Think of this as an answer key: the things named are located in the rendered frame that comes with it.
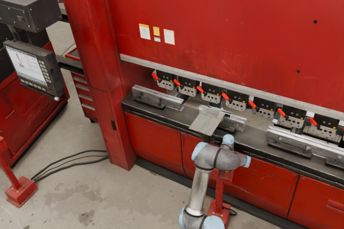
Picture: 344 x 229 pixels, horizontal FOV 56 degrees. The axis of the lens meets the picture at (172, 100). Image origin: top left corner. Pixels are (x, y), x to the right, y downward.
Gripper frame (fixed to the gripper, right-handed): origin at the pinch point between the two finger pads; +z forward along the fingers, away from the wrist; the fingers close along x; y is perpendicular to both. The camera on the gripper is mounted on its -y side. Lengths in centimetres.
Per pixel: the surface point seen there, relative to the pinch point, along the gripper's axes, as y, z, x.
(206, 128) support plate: 14.4, -25.7, 19.0
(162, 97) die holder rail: 42, -20, 65
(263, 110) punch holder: 27, -41, -19
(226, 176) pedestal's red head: -4.5, 2.3, -0.9
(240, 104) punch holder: 30, -40, -2
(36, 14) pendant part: 6, -113, 127
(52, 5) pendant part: 20, -112, 124
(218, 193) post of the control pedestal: -3.8, 31.7, 4.9
